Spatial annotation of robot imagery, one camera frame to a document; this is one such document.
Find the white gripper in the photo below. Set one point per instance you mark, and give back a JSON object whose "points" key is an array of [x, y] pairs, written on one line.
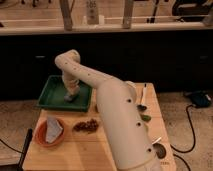
{"points": [[71, 84]]}

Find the grey sponge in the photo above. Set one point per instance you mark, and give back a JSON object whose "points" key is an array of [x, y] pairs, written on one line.
{"points": [[69, 98]]}

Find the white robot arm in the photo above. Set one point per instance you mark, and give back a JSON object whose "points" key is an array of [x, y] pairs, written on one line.
{"points": [[130, 145]]}

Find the green plastic tray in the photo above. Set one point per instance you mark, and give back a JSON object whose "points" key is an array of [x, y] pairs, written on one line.
{"points": [[52, 96]]}

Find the brown grape bunch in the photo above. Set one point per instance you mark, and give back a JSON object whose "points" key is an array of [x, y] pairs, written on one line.
{"points": [[89, 126]]}

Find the white folded cloth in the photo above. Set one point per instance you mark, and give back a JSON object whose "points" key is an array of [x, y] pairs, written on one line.
{"points": [[54, 129]]}

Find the orange bowl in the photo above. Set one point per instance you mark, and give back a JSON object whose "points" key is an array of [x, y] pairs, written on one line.
{"points": [[40, 134]]}

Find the black bar at table edge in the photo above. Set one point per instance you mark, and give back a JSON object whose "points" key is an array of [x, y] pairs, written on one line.
{"points": [[27, 141]]}

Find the green small object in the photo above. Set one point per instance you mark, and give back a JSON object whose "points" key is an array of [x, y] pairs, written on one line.
{"points": [[146, 118]]}

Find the blue black device on floor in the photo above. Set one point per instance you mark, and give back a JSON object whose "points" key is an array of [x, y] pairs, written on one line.
{"points": [[200, 99]]}

